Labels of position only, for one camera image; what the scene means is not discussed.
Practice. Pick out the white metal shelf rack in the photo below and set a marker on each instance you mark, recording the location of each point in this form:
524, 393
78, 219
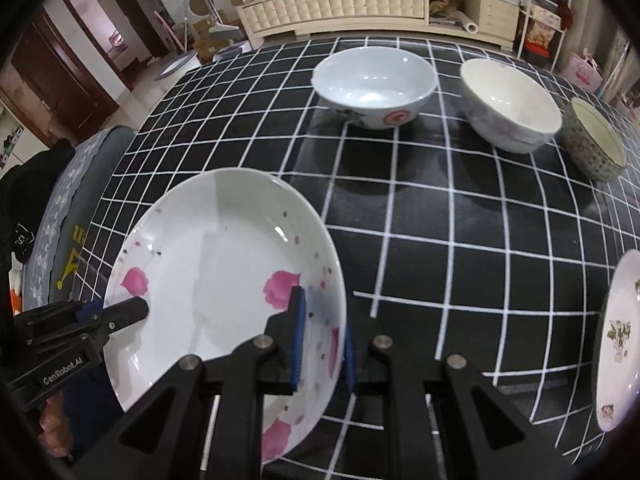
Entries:
541, 30

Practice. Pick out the cream tufted TV cabinet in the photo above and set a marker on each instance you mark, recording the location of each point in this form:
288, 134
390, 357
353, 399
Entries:
497, 20

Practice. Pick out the white plate cartoon bear print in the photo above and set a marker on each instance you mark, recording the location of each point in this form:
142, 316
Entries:
615, 382

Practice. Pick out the person's left hand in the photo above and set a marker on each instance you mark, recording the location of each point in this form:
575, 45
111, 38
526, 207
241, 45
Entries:
55, 436

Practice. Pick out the white paper roll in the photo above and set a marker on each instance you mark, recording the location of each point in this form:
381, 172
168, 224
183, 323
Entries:
465, 22

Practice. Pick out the black white grid tablecloth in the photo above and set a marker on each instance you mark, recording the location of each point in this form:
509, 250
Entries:
453, 245

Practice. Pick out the white bowl red seal pattern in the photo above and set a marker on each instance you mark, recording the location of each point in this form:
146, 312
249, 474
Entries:
376, 88

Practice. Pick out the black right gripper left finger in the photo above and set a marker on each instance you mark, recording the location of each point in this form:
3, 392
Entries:
203, 419

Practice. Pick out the white bowl grey marbled outside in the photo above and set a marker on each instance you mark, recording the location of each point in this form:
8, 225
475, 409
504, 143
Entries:
507, 108

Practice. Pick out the white plate pink flowers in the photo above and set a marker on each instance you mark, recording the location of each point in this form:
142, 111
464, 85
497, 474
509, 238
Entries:
215, 258

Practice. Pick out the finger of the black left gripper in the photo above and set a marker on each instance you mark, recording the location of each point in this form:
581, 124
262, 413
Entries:
51, 319
118, 316

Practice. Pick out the green patterned bowl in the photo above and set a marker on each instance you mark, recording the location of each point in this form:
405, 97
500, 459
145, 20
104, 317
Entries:
592, 143

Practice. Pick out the dark brown wooden door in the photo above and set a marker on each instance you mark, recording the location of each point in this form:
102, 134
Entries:
80, 66

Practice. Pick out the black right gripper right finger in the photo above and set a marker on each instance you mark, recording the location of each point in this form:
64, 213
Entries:
443, 416

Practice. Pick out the pink gift bag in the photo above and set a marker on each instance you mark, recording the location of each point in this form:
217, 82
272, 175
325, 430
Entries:
583, 71

